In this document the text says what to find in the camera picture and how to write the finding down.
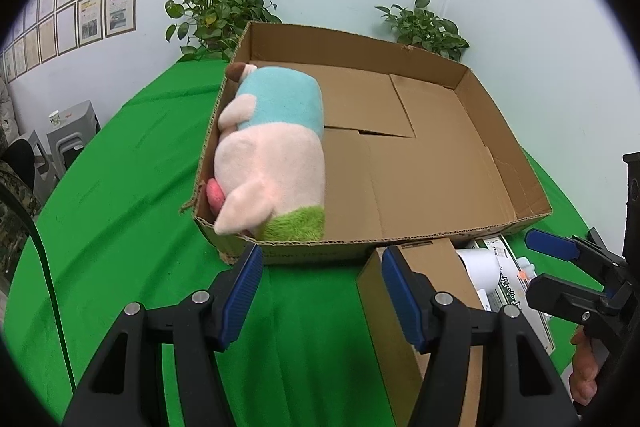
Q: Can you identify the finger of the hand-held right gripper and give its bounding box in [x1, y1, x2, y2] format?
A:
[526, 273, 617, 327]
[525, 229, 621, 275]

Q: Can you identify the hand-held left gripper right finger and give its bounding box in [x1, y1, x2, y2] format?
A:
[381, 246, 581, 427]

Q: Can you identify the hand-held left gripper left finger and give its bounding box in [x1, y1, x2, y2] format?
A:
[65, 243, 265, 427]

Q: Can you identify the small brown cardboard box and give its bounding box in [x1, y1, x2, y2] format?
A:
[356, 239, 486, 427]

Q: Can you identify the green and white carton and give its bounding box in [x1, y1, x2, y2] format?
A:
[475, 237, 557, 355]

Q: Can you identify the white hair dryer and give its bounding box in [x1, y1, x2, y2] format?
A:
[457, 247, 502, 303]

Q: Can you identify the large cardboard box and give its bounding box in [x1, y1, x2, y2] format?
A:
[180, 21, 553, 267]

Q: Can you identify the pink pig plush toy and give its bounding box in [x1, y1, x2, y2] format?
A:
[206, 63, 327, 243]

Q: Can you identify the person's right hand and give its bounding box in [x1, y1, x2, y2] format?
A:
[570, 326, 608, 405]

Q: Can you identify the green tablecloth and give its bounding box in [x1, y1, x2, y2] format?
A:
[2, 57, 601, 427]

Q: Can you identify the grey plastic stool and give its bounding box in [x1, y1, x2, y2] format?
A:
[46, 101, 103, 172]
[15, 131, 61, 198]

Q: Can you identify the small potted green plant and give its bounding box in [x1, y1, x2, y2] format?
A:
[375, 0, 471, 62]

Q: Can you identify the bushy potted green plant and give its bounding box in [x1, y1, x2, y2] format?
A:
[165, 0, 278, 62]

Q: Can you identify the black cable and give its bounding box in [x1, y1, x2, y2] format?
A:
[0, 181, 79, 394]

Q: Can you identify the wall of framed certificates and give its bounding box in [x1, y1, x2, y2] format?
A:
[0, 0, 146, 82]

